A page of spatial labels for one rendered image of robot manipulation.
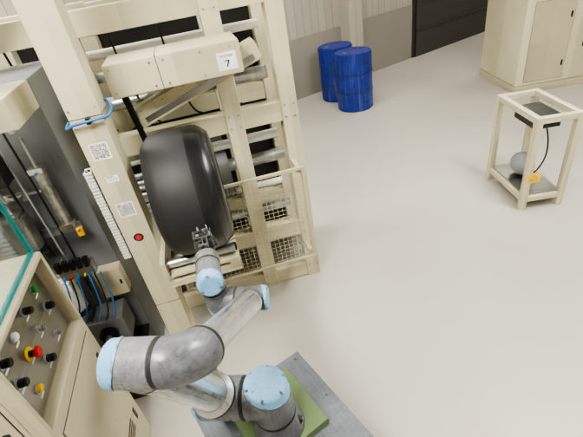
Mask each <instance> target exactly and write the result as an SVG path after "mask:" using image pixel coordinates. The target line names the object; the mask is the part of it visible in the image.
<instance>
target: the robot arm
mask: <svg viewBox="0 0 583 437"><path fill-rule="evenodd" d="M196 230H197V231H196V232H192V235H193V245H194V249H195V250H196V251H197V253H196V254H195V257H194V262H195V264H194V265H193V267H195V272H196V285H197V288H198V290H199V292H200V293H201V294H202V295H203V297H204V299H205V301H206V306H207V308H208V310H209V311H210V313H211V314H212V315H213V317H211V318H210V319H209V320H208V321H207V322H205V323H204V324H199V325H194V326H192V327H190V328H189V329H187V330H185V331H182V332H179V333H176V334H172V335H166V336H129V337H124V336H121V337H115V338H111V339H109V340H108V341H107V342H106V343H105V344H104V345H103V347H102V349H101V352H100V354H99V356H98V360H97V364H96V375H97V381H98V384H99V386H100V387H101V388H102V389H104V390H109V391H111V392H114V391H116V390H120V391H129V392H132V393H136V394H139V395H150V396H153V397H156V398H160V399H163V400H166V401H171V402H175V403H179V404H181V405H185V406H189V407H190V411H191V414H192V416H193V417H194V419H196V420H197V421H254V432H255V434H256V436H257V437H300V436H301V435H302V433H303V431H304V428H305V417H304V413H303V410H302V408H301V407H300V406H299V405H298V404H297V403H296V402H295V401H294V400H293V397H292V392H291V389H290V384H289V382H288V381H287V379H286V377H285V375H284V373H283V372H282V371H281V370H280V369H278V368H277V367H274V366H272V365H261V366H258V367H256V368H254V369H252V370H251V371H250V373H249V374H248V375H227V374H225V373H223V372H221V371H217V370H215V369H216V368H217V367H218V366H219V365H220V364H221V362H222V360H223V358H224V355H225V348H226V347H227V346H228V345H229V343H230V342H231V341H232V340H233V339H234V338H235V336H236V335H237V334H238V333H239V332H240V331H241V330H242V329H243V328H244V327H245V326H246V325H247V323H248V322H249V321H250V320H251V319H252V318H253V316H254V315H255V314H256V313H258V312H259V311H260V310H268V309H269V307H270V294H269V289H268V287H267V285H265V284H260V285H248V286H234V287H227V286H226V282H225V279H224V277H223V274H222V271H221V266H220V261H219V253H218V252H217V251H216V250H215V249H216V245H217V239H216V237H214V236H213V235H212V233H211V230H210V227H209V231H208V230H207V227H206V229H205V228H203V229H201V230H200V231H199V229H198V227H196Z"/></svg>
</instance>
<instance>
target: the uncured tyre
mask: <svg viewBox="0 0 583 437"><path fill-rule="evenodd" d="M140 162H141V172H142V177H143V181H144V185H145V188H146V192H147V198H148V201H149V204H150V206H151V209H152V212H153V215H154V219H155V222H156V224H157V226H158V228H159V231H160V234H161V236H162V237H163V239H164V241H165V243H166V245H167V247H168V248H169V249H170V250H172V251H175V252H177V253H179V254H180V255H191V254H194V253H197V251H196V250H195V249H194V245H193V235H192V232H196V231H197V230H196V227H198V229H199V231H200V230H201V229H203V228H205V229H206V227H207V230H208V231H209V227H210V230H211V233H212V235H213V236H214V237H216V239H217V245H216V247H220V246H223V245H225V244H227V243H229V240H230V239H231V238H232V236H233V234H234V229H233V218H232V215H231V212H230V208H229V205H228V201H227V198H226V192H225V189H224V186H223V182H222V179H221V176H220V172H219V167H218V163H217V160H216V157H215V154H214V151H213V145H212V142H211V140H210V138H209V136H208V134H207V132H206V130H205V129H203V128H201V127H198V126H197V125H187V126H183V127H177V128H172V129H168V130H165V131H160V132H157V133H153V134H150V135H149V136H148V137H147V138H146V139H145V140H144V142H143V143H142V145H141V148H140Z"/></svg>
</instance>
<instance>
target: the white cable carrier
mask: <svg viewBox="0 0 583 437"><path fill-rule="evenodd" d="M84 170H85V171H84V173H83V176H85V179H86V181H87V183H88V186H89V188H90V189H91V192H92V193H93V195H94V197H95V200H96V202H97V205H99V207H100V209H101V211H102V215H103V217H104V216H105V217H104V218H105V219H106V221H107V224H108V227H109V228H110V230H111V232H112V233H113V236H114V238H115V241H116V243H117V244H118V246H119V248H120V250H121V253H122V254H123V257H124V258H125V259H127V258H131V257H132V253H131V251H130V250H129V248H128V245H127V242H126V240H125V238H124V237H123V235H122V233H121V230H120V228H119V226H118V224H117V222H116V220H115V217H114V215H113V213H112V212H111V210H110V207H109V205H108V202H107V200H106V199H105V197H104V195H103V193H102V190H101V188H100V186H99V184H98V182H97V180H96V178H95V176H94V173H93V171H92V169H91V167H90V168H87V169H84ZM90 171H91V172H90ZM118 240H119V241H118ZM130 253H131V254H130Z"/></svg>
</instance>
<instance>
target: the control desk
mask: <svg viewBox="0 0 583 437"><path fill-rule="evenodd" d="M101 349H102V348H101V347H100V345H99V343H98V342H97V341H96V340H95V338H94V336H93V334H92V333H91V331H90V330H89V328H88V326H87V325H86V323H85V322H84V321H83V319H82V318H81V315H80V313H79V312H78V310H77V309H76V307H75V306H74V304H73V303H72V301H71V300H70V298H69V296H68V294H67V293H66V291H65V290H64V288H63V287H62V285H61V284H60V282H59V281H58V279H57V278H56V275H55V274H54V272H53V271H52V270H51V269H50V267H49V265H48V263H47V262H46V260H45V259H44V257H43V255H42V253H41V252H40V251H37V252H34V254H33V256H32V258H31V260H30V261H29V265H28V267H27V269H26V271H25V272H24V275H23V278H22V280H21V282H20V284H19V286H18V288H17V290H16V293H15V295H14V297H13V299H12V301H11V303H10V307H9V308H8V310H7V312H6V314H5V316H4V319H3V321H2V323H1V325H0V437H150V427H151V426H150V424H149V423H148V421H147V419H146V417H145V416H144V414H143V413H142V412H141V410H140V408H139V407H138V405H137V404H136V402H135V400H134V398H133V397H132V395H131V394H130V393H129V391H120V390H116V391H114V392H111V391H109V390H104V389H102V388H101V387H100V386H99V384H98V381H97V375H96V364H97V360H98V356H99V354H100V352H101Z"/></svg>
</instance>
